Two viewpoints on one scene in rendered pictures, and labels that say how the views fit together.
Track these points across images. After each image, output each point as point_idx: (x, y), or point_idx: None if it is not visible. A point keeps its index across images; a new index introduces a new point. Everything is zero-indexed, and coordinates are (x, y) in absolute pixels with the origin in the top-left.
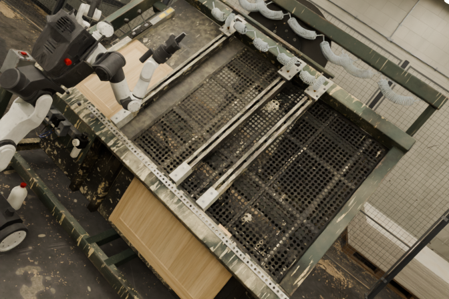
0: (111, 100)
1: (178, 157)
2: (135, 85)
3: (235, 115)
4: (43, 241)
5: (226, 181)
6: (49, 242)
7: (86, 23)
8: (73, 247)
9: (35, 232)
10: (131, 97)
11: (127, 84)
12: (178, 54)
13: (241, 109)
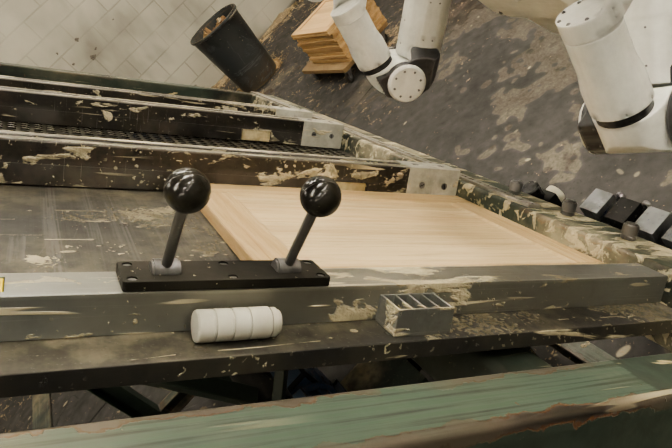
0: (454, 215)
1: (255, 398)
2: (378, 32)
3: (138, 103)
4: (614, 338)
5: (246, 103)
6: (600, 342)
7: (577, 16)
8: (550, 357)
9: (639, 351)
10: (394, 51)
11: (388, 217)
12: (116, 213)
13: (93, 131)
